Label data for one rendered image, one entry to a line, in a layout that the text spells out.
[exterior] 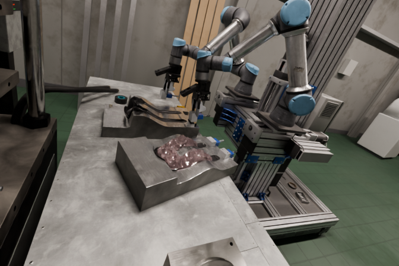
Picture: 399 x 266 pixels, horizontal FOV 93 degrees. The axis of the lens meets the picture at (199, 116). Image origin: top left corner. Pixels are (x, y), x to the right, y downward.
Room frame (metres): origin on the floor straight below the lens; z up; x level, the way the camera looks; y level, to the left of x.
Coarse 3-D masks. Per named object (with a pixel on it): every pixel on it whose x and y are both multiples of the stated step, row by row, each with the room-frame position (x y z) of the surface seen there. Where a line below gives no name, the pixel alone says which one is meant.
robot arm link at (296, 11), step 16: (304, 0) 0.95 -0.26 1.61; (288, 16) 0.95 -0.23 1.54; (304, 16) 0.94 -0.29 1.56; (288, 32) 0.97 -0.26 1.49; (304, 32) 0.97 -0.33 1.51; (288, 48) 0.99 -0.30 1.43; (304, 48) 0.97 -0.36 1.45; (288, 64) 0.99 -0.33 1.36; (304, 64) 0.96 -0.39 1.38; (304, 80) 0.95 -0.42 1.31; (288, 96) 0.97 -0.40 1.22; (304, 96) 0.92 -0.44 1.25; (304, 112) 0.92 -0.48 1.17
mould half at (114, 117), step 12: (132, 96) 1.01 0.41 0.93; (108, 108) 0.92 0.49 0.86; (120, 108) 0.96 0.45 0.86; (156, 108) 1.06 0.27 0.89; (168, 108) 1.12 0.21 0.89; (180, 108) 1.17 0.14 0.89; (108, 120) 0.80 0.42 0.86; (120, 120) 0.84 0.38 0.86; (132, 120) 0.80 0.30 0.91; (144, 120) 0.83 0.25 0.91; (156, 120) 0.88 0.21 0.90; (108, 132) 0.75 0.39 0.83; (120, 132) 0.77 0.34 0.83; (132, 132) 0.80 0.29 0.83; (144, 132) 0.83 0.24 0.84; (156, 132) 0.86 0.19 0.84; (168, 132) 0.89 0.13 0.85; (180, 132) 0.93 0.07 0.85; (192, 132) 0.96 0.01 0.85
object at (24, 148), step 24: (0, 120) 0.65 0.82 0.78; (0, 144) 0.53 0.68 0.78; (24, 144) 0.56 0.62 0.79; (48, 144) 0.65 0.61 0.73; (0, 168) 0.43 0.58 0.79; (24, 168) 0.46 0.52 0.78; (0, 192) 0.36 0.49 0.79; (24, 192) 0.41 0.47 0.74; (0, 216) 0.30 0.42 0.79; (0, 240) 0.27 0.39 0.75
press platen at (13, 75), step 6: (0, 72) 0.60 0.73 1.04; (6, 72) 0.61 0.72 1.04; (12, 72) 0.62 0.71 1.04; (18, 72) 0.66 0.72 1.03; (0, 78) 0.56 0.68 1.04; (6, 78) 0.57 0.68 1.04; (12, 78) 0.61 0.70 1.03; (18, 78) 0.65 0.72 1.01; (0, 84) 0.53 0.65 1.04; (6, 84) 0.56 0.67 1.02; (12, 84) 0.60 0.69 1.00; (0, 90) 0.52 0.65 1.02; (6, 90) 0.56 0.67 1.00; (0, 96) 0.52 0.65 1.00
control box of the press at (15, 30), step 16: (16, 0) 0.82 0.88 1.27; (0, 16) 0.72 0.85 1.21; (16, 16) 0.80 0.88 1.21; (0, 32) 0.71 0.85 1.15; (16, 32) 0.79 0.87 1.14; (0, 48) 0.71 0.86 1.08; (16, 48) 0.78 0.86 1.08; (0, 64) 0.79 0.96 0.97; (16, 96) 0.84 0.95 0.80; (0, 112) 0.78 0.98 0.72
